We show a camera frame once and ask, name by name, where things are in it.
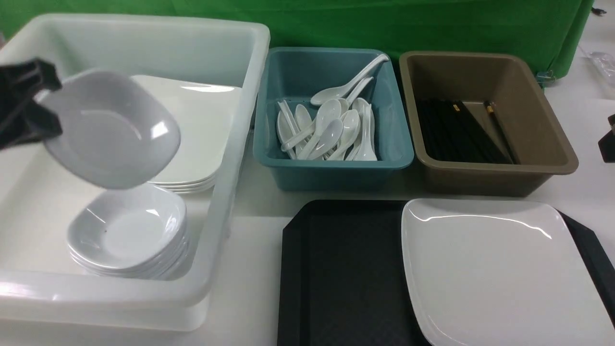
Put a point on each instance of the blue binder clip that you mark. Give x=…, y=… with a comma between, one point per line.
x=546, y=79

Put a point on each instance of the black serving tray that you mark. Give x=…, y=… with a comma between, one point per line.
x=343, y=281

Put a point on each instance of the white bowl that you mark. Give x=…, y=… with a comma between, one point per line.
x=116, y=135

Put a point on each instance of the brown plastic bin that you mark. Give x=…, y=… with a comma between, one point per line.
x=503, y=95

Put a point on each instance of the pile of white spoons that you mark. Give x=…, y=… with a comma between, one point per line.
x=342, y=130

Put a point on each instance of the pile of black chopsticks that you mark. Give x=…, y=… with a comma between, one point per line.
x=451, y=133

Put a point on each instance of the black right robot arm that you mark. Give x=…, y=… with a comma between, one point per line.
x=607, y=142

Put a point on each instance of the long white spoon on top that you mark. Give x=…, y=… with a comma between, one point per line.
x=338, y=92

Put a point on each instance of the clear plastic bag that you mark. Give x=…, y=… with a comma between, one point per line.
x=605, y=64

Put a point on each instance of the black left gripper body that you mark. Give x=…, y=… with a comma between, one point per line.
x=23, y=121

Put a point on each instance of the stack of white square plates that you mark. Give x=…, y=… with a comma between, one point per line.
x=204, y=114

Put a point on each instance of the large white square plate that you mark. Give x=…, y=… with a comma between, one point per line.
x=499, y=273

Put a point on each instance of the large white plastic tub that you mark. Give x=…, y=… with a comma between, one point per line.
x=39, y=198

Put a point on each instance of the stack of white bowls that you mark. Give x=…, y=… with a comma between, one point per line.
x=139, y=233

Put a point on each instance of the teal plastic bin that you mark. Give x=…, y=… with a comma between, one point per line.
x=295, y=74

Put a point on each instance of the green backdrop cloth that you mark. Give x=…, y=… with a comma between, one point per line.
x=544, y=33

